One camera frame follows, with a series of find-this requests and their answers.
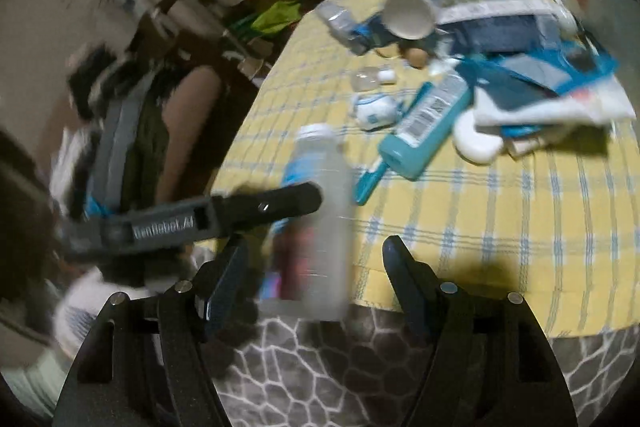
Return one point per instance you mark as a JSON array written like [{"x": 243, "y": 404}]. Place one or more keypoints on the crumpled white blue packet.
[{"x": 375, "y": 109}]

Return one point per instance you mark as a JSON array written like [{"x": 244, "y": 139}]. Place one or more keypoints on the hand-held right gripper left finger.
[{"x": 227, "y": 292}]

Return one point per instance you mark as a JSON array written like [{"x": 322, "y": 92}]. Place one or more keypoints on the teal bottle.
[{"x": 420, "y": 132}]

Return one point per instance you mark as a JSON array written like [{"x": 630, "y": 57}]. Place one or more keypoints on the white paper cup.
[{"x": 410, "y": 14}]

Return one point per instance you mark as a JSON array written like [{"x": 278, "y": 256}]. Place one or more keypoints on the clear plastic bottle white cap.
[{"x": 330, "y": 237}]

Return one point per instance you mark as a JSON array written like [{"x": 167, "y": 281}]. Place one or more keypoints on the blue toothbrush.
[{"x": 367, "y": 187}]

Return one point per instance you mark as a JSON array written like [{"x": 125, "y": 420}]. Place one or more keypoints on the blue plastic pouch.
[{"x": 480, "y": 72}]

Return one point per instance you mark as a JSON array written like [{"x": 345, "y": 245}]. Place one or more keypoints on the green cloth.
[{"x": 275, "y": 17}]

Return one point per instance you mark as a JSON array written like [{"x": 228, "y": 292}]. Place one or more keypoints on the white floral packet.
[{"x": 550, "y": 108}]

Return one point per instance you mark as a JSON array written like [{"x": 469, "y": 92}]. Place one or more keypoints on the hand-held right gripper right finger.
[{"x": 406, "y": 289}]

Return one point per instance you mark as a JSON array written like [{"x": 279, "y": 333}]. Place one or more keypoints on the yellow checked cloth desktop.
[{"x": 525, "y": 217}]

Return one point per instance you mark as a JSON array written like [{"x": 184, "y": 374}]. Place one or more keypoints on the white printed box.
[{"x": 500, "y": 34}]

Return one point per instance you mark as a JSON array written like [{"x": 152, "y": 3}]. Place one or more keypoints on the brown egg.
[{"x": 417, "y": 57}]

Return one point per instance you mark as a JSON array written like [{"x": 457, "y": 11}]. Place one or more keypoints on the grey stone pattern rug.
[{"x": 325, "y": 372}]

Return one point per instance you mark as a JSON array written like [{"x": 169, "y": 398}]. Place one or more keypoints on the small clear bottle white cap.
[{"x": 365, "y": 79}]

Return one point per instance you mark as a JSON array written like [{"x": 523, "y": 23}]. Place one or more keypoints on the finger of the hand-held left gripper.
[{"x": 270, "y": 205}]

